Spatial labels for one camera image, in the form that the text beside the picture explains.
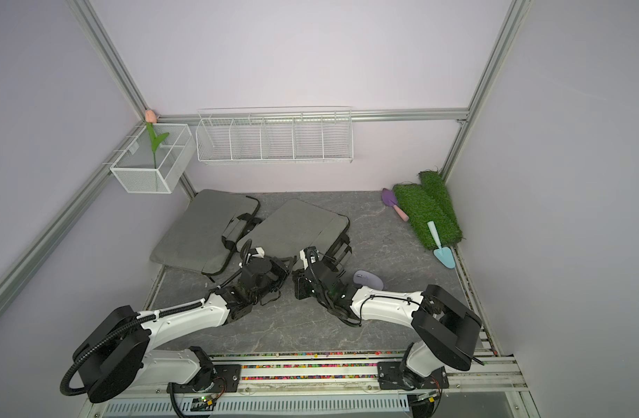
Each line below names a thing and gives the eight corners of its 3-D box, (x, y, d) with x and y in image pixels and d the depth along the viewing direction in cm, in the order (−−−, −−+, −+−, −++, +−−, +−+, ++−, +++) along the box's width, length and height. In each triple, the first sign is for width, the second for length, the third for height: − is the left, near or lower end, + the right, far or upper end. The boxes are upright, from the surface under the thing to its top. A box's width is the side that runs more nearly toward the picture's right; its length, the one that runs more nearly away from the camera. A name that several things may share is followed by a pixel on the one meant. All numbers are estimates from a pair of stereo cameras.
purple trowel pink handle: (398, 223, 113) (400, 218, 110) (379, 194, 124) (380, 189, 121) (408, 220, 114) (409, 215, 111) (388, 192, 125) (389, 187, 122)
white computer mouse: (351, 282, 95) (352, 278, 93) (354, 272, 98) (355, 268, 95) (381, 291, 93) (383, 287, 90) (384, 281, 95) (385, 277, 93)
